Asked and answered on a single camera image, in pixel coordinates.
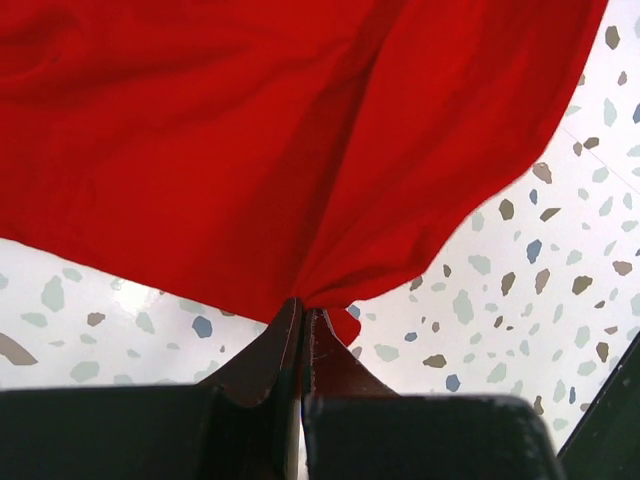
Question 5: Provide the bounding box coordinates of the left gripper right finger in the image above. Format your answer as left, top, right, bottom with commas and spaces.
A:
302, 310, 564, 479

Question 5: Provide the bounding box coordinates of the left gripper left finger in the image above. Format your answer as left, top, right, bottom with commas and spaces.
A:
1, 299, 302, 479

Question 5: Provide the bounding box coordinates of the red t-shirt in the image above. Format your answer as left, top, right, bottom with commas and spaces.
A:
1, 1, 606, 342

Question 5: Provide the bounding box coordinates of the dark vertical frame post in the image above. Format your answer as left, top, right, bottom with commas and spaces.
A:
558, 338, 640, 480

